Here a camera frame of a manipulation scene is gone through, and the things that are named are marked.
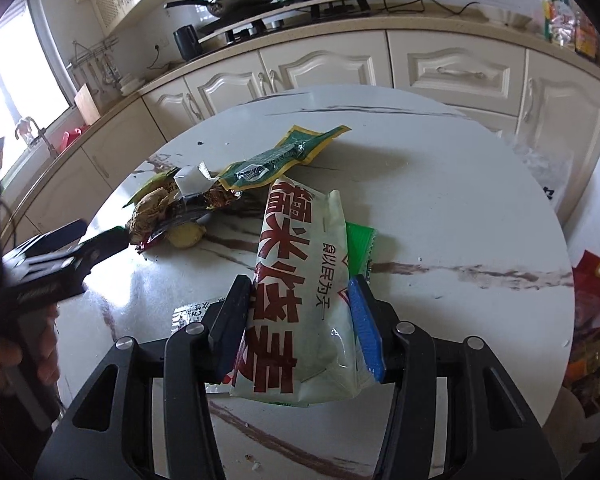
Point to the black electric kettle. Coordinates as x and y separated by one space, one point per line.
187 42

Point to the brown ginger root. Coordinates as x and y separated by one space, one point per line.
150 210

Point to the round white marble table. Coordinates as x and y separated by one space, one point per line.
455 220

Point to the yellow green small packet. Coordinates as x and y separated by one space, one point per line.
152 182

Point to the bright green small packet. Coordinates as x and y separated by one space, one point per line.
361 247

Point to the cream lower cabinets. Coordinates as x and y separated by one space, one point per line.
330 60

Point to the white wall socket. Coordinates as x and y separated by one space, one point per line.
158 46

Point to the kitchen window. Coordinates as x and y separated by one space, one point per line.
25 75

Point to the green yellow-edged seasoning packet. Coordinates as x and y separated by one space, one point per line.
280 157

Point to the cluster of condiment bottles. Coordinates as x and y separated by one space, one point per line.
565 25

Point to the red snack bag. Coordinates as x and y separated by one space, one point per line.
595 310

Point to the hanging utensil rack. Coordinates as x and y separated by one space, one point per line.
92 55

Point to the white bowl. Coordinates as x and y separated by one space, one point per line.
515 17

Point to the gas stove top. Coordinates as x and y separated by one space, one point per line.
290 11

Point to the black snack packet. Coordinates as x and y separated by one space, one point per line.
195 207

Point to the pale potato piece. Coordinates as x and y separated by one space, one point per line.
187 236

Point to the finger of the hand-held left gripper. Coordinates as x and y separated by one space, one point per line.
65 234
102 246

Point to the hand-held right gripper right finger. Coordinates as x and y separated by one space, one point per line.
365 330

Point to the stack of white bowls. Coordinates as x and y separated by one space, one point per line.
130 85

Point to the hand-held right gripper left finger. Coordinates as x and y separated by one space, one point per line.
230 330

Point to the white red-print food packet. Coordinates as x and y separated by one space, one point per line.
305 280

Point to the red plastic basin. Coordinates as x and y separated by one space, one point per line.
72 137

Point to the wooden cutting board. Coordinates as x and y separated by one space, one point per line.
87 105

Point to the metal faucet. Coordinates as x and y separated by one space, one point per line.
42 137

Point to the person's left hand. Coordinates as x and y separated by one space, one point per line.
46 345

